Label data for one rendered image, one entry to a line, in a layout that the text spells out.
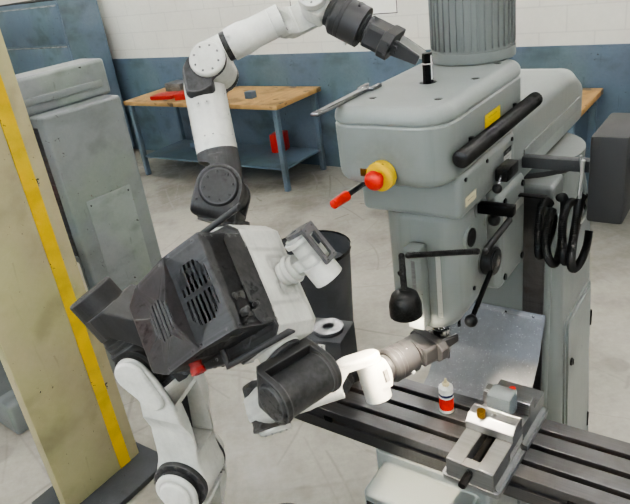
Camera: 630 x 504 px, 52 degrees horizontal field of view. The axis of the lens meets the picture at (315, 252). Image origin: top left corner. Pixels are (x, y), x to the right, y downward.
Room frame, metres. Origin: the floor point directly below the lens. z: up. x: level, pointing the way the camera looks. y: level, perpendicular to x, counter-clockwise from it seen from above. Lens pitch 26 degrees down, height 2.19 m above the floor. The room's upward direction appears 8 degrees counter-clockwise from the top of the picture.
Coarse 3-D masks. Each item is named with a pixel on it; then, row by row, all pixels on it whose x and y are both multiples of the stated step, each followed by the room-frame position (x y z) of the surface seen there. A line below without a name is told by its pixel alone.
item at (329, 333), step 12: (324, 324) 1.63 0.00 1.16; (336, 324) 1.62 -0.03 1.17; (348, 324) 1.63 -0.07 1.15; (312, 336) 1.60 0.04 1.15; (324, 336) 1.58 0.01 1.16; (336, 336) 1.58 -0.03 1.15; (348, 336) 1.60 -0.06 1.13; (324, 348) 1.56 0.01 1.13; (336, 348) 1.54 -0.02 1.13; (348, 348) 1.59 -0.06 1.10; (336, 360) 1.55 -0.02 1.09; (348, 384) 1.56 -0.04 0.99
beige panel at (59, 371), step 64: (0, 64) 2.47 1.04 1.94; (0, 128) 2.40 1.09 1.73; (0, 192) 2.34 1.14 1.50; (0, 256) 2.27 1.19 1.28; (64, 256) 2.47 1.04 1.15; (0, 320) 2.20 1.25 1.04; (64, 320) 2.39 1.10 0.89; (64, 384) 2.32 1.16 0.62; (64, 448) 2.24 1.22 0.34; (128, 448) 2.47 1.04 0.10
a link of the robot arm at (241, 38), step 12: (264, 12) 1.46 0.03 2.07; (240, 24) 1.45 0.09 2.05; (252, 24) 1.44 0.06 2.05; (264, 24) 1.44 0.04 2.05; (216, 36) 1.45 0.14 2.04; (228, 36) 1.44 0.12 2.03; (240, 36) 1.44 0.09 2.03; (252, 36) 1.44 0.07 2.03; (264, 36) 1.44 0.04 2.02; (276, 36) 1.45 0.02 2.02; (228, 48) 1.44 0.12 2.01; (240, 48) 1.44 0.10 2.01; (252, 48) 1.45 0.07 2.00; (228, 60) 1.42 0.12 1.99; (228, 72) 1.43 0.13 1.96; (228, 84) 1.46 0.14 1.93
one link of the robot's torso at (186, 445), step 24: (120, 360) 1.23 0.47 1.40; (120, 384) 1.22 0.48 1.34; (144, 384) 1.20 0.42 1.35; (168, 384) 1.33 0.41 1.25; (192, 384) 1.28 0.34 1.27; (144, 408) 1.21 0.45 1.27; (168, 408) 1.19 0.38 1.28; (192, 408) 1.31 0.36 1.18; (168, 432) 1.23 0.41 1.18; (192, 432) 1.21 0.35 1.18; (168, 456) 1.23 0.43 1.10; (192, 456) 1.21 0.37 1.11; (216, 456) 1.28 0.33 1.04; (192, 480) 1.20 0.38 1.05
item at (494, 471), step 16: (512, 384) 1.40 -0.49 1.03; (528, 400) 1.28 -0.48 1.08; (528, 416) 1.26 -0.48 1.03; (544, 416) 1.31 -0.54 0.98; (464, 432) 1.24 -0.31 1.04; (528, 432) 1.26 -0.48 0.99; (464, 448) 1.18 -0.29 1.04; (480, 448) 1.19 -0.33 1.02; (496, 448) 1.17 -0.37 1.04; (512, 448) 1.18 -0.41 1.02; (528, 448) 1.22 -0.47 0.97; (448, 464) 1.16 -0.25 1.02; (464, 464) 1.13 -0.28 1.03; (480, 464) 1.13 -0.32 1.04; (496, 464) 1.12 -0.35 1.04; (512, 464) 1.16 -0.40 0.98; (480, 480) 1.11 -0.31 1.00; (496, 480) 1.10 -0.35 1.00; (496, 496) 1.08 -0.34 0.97
